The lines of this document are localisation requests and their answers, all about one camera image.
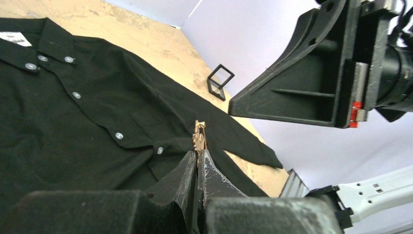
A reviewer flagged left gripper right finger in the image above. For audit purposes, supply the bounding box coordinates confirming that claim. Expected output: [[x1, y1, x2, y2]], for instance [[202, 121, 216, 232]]
[[198, 150, 342, 234]]

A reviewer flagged black button-up shirt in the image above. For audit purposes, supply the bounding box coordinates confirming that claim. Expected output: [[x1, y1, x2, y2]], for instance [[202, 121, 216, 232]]
[[0, 18, 282, 222]]

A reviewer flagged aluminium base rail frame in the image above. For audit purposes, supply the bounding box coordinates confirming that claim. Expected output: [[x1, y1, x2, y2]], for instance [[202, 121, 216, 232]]
[[279, 169, 309, 198]]

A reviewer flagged gold leaf brooch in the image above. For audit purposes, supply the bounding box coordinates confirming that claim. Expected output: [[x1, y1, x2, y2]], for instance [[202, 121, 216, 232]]
[[192, 120, 207, 156]]

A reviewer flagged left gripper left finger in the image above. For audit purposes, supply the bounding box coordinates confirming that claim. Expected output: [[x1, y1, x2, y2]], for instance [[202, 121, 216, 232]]
[[0, 151, 197, 234]]

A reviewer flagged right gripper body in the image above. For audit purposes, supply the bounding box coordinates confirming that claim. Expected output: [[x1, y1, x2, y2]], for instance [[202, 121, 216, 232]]
[[347, 0, 413, 128]]

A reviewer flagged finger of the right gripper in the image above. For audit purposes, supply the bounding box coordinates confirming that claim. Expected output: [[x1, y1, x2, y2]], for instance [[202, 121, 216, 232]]
[[227, 0, 362, 111], [228, 58, 355, 128]]

